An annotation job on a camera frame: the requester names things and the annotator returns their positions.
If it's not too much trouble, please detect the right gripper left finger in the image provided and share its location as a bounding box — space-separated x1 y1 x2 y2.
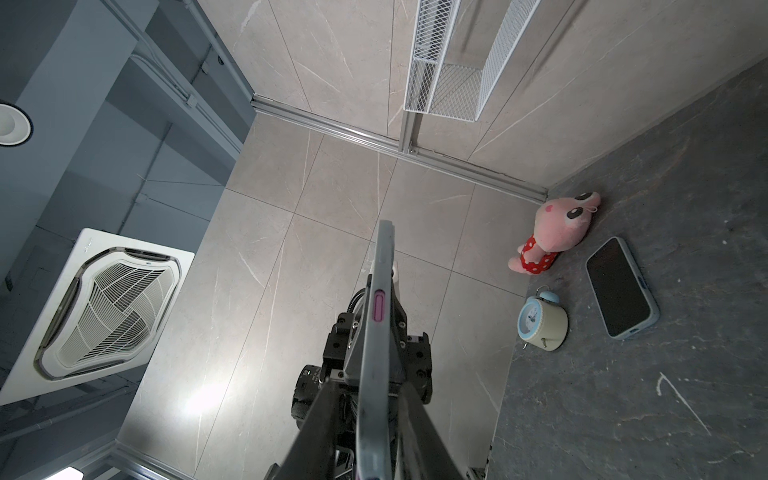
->
274 382 340 480

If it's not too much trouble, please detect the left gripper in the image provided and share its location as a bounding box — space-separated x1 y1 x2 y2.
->
291 287 433 429

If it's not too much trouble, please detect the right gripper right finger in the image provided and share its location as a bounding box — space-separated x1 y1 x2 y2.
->
395 383 463 480

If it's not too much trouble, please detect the white wire mesh basket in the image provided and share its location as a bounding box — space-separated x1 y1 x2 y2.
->
403 1 542 122

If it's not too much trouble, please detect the small cream alarm clock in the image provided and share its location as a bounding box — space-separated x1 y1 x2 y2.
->
517 286 569 352

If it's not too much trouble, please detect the pink plush toy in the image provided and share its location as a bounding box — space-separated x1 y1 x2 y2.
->
508 192 601 275

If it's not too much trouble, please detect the phone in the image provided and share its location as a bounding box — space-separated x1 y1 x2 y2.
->
586 236 661 340
356 220 395 479

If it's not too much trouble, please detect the fluorescent tube light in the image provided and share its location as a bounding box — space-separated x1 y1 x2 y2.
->
44 466 84 480

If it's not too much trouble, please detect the ceiling air conditioner unit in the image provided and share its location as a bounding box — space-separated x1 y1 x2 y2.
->
1 228 195 405

